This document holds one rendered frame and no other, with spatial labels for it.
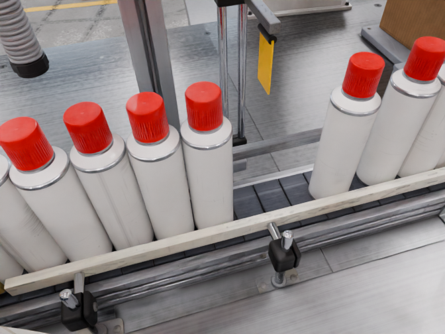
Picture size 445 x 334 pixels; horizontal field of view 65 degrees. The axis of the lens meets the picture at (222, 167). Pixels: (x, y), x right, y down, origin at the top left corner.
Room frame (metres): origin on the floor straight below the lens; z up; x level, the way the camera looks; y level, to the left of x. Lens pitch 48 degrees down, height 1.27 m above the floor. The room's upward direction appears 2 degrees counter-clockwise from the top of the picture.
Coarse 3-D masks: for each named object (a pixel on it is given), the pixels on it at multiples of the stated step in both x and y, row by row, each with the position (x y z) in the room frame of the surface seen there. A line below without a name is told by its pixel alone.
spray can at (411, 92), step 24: (432, 48) 0.31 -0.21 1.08; (408, 72) 0.32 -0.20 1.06; (432, 72) 0.31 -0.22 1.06; (384, 96) 0.33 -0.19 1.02; (408, 96) 0.30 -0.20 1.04; (432, 96) 0.30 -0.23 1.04; (384, 120) 0.31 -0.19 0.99; (408, 120) 0.30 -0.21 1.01; (384, 144) 0.30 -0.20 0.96; (408, 144) 0.30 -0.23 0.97; (360, 168) 0.32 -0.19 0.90; (384, 168) 0.30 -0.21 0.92
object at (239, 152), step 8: (320, 128) 0.34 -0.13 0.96; (288, 136) 0.33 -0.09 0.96; (296, 136) 0.33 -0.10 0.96; (304, 136) 0.33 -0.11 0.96; (312, 136) 0.33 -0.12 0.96; (320, 136) 0.33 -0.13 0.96; (248, 144) 0.32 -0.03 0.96; (256, 144) 0.32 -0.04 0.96; (264, 144) 0.31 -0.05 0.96; (272, 144) 0.31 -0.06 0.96; (280, 144) 0.32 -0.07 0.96; (288, 144) 0.32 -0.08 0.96; (296, 144) 0.32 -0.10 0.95; (304, 144) 0.32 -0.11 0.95; (232, 152) 0.30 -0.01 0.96; (240, 152) 0.30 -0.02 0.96; (248, 152) 0.31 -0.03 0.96; (256, 152) 0.31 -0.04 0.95; (264, 152) 0.31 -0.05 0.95; (184, 160) 0.29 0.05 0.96; (232, 160) 0.30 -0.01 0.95
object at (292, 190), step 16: (288, 176) 0.33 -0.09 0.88; (304, 176) 0.33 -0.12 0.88; (240, 192) 0.30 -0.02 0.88; (256, 192) 0.30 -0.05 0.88; (272, 192) 0.30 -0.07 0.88; (288, 192) 0.30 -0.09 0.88; (304, 192) 0.30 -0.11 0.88; (416, 192) 0.29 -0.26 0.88; (240, 208) 0.28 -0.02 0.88; (256, 208) 0.28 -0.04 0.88; (272, 208) 0.28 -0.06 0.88; (352, 208) 0.27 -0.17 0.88; (368, 208) 0.27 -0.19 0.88; (288, 224) 0.25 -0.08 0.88; (304, 224) 0.25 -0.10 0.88; (224, 240) 0.23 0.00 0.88; (240, 240) 0.23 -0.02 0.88; (176, 256) 0.21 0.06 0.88; (112, 272) 0.19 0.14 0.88; (128, 272) 0.19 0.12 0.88; (48, 288) 0.18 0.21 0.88; (64, 288) 0.18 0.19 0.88; (0, 304) 0.16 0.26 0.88
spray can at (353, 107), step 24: (360, 72) 0.29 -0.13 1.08; (336, 96) 0.30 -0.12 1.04; (360, 96) 0.28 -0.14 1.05; (336, 120) 0.28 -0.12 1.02; (360, 120) 0.27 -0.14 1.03; (336, 144) 0.28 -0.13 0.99; (360, 144) 0.28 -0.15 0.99; (336, 168) 0.28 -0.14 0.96; (312, 192) 0.29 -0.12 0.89; (336, 192) 0.27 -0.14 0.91
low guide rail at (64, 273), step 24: (360, 192) 0.27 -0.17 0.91; (384, 192) 0.27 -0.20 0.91; (264, 216) 0.24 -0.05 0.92; (288, 216) 0.24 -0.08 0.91; (312, 216) 0.25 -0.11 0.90; (168, 240) 0.21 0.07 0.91; (192, 240) 0.21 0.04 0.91; (216, 240) 0.22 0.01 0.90; (72, 264) 0.19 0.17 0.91; (96, 264) 0.19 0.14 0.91; (120, 264) 0.19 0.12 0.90; (24, 288) 0.17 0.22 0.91
